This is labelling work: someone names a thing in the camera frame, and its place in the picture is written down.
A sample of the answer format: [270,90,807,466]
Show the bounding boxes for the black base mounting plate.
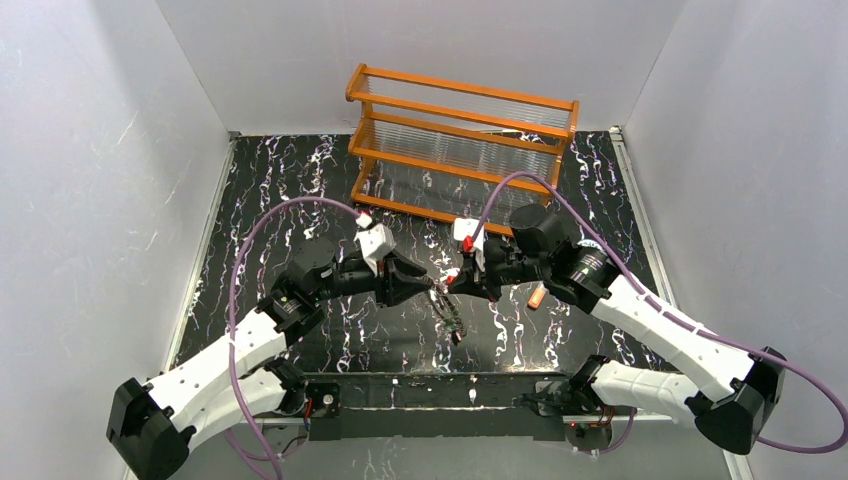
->
[261,372,614,452]

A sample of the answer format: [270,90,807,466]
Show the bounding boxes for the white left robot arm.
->
[106,239,433,479]

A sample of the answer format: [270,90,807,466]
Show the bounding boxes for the orange wooden rack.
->
[345,63,580,235]

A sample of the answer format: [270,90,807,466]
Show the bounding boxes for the metal oval keyring holder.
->
[428,285,466,346]

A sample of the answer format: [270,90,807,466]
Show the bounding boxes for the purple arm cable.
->
[473,172,848,456]
[223,196,366,480]

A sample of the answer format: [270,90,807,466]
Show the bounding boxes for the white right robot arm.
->
[447,204,784,455]

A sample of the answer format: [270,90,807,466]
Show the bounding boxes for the orange capped tube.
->
[527,285,548,310]

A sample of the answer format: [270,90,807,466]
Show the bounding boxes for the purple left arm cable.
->
[223,196,366,480]

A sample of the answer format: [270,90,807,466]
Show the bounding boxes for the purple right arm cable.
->
[473,172,848,456]

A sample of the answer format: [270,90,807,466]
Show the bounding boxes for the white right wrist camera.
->
[451,218,485,272]

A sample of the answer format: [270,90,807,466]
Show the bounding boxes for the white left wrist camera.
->
[354,211,396,276]

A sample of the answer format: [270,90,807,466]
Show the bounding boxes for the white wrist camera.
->
[451,218,485,272]
[354,211,396,276]

